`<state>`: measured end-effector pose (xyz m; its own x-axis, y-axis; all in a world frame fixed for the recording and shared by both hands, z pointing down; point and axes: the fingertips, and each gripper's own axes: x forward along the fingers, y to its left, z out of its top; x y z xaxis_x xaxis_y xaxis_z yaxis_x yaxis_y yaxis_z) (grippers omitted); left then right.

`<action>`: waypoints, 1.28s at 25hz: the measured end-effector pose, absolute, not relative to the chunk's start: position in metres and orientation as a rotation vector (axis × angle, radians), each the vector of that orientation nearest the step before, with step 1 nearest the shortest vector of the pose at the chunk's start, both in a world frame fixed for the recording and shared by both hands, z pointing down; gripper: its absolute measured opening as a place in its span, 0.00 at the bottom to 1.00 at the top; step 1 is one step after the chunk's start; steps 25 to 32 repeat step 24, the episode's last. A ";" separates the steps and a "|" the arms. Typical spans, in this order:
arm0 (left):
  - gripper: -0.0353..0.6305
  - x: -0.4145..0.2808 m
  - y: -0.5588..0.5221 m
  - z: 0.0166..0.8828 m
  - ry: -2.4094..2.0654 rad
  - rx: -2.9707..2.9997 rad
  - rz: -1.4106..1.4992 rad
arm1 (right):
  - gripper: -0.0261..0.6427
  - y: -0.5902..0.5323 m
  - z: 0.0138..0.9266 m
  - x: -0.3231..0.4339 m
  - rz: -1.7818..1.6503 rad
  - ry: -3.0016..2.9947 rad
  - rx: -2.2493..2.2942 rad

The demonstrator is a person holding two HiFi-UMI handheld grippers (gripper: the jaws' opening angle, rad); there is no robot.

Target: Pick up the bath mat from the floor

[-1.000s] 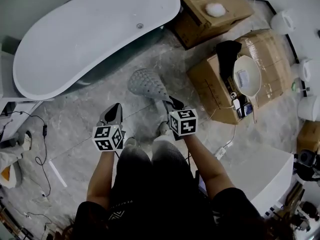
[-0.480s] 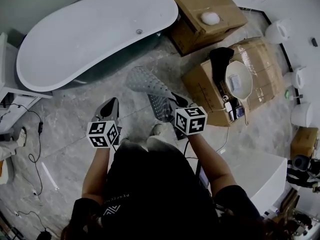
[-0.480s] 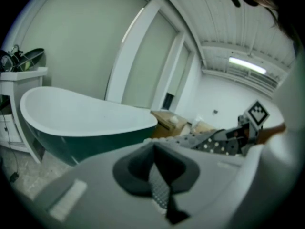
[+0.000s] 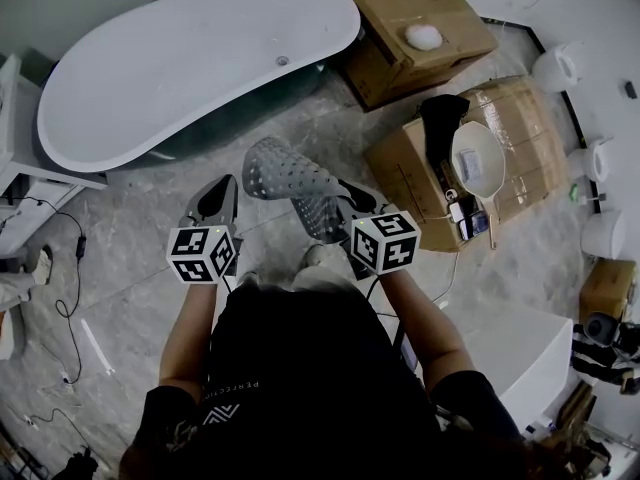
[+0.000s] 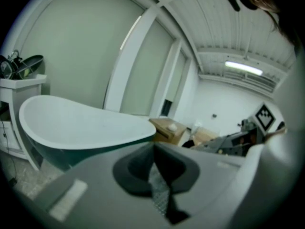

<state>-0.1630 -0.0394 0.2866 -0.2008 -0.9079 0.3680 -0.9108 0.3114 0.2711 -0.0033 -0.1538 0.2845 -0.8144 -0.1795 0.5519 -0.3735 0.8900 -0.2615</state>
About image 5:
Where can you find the light wooden box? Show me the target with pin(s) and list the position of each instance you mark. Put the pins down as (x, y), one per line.
(205, 136)

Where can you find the black round appliance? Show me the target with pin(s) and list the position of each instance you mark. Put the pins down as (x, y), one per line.
(5, 68)

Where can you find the wooden cabinet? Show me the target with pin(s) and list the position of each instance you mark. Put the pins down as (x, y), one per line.
(166, 133)

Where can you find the ceiling tube light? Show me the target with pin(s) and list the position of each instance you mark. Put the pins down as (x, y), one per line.
(243, 67)

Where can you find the small white object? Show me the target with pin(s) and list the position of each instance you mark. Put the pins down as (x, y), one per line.
(172, 127)

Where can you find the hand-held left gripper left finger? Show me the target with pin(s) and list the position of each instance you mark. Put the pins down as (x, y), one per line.
(95, 199)

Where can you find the black oval dish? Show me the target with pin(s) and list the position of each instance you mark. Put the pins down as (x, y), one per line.
(32, 64)

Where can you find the person's white clothing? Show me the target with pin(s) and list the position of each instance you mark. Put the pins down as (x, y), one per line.
(281, 163)

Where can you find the black panel by window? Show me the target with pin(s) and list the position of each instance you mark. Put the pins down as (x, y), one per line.
(167, 107)

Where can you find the white vanity cabinet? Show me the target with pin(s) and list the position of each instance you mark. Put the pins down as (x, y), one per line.
(21, 89)

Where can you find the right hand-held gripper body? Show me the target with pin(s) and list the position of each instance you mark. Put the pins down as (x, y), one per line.
(240, 139)

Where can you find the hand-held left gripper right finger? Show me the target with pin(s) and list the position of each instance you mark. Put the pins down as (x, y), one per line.
(209, 182)

